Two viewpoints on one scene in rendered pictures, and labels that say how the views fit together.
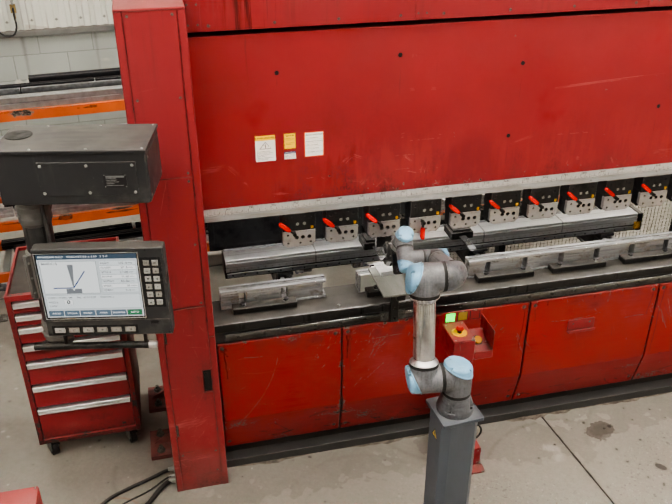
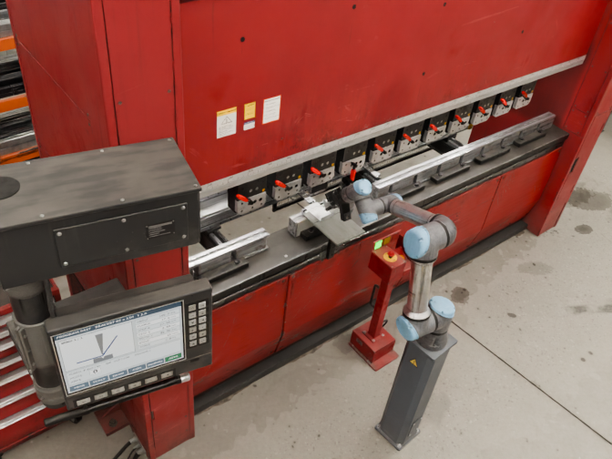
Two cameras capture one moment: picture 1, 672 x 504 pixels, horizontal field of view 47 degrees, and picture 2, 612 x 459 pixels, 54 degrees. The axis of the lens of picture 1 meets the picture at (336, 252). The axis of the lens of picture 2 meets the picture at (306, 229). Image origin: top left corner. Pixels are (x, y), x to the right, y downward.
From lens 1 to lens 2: 1.51 m
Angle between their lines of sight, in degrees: 26
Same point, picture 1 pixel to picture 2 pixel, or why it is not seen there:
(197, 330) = not seen: hidden behind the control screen
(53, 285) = (76, 360)
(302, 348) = (256, 302)
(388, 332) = (323, 267)
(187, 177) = not seen: hidden behind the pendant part
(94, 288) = (127, 349)
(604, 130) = (486, 57)
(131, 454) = (81, 436)
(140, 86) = (123, 85)
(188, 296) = not seen: hidden behind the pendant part
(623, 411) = (467, 274)
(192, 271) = (172, 270)
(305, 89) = (268, 54)
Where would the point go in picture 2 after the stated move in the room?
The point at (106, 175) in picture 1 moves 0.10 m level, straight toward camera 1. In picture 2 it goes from (149, 226) to (171, 248)
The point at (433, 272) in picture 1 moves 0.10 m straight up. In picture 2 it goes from (437, 235) to (443, 215)
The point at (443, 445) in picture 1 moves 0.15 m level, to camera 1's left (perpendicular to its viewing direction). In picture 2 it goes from (425, 372) to (397, 381)
